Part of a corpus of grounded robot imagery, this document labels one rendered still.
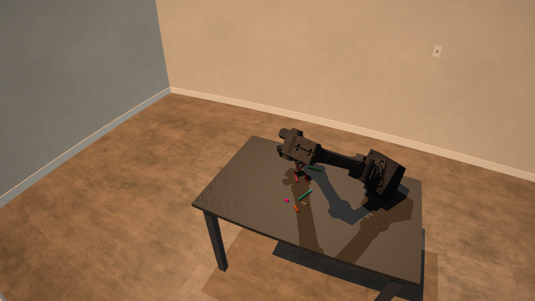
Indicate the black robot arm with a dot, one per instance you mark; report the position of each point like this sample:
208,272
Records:
309,152

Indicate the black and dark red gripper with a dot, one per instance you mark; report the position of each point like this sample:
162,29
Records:
297,163

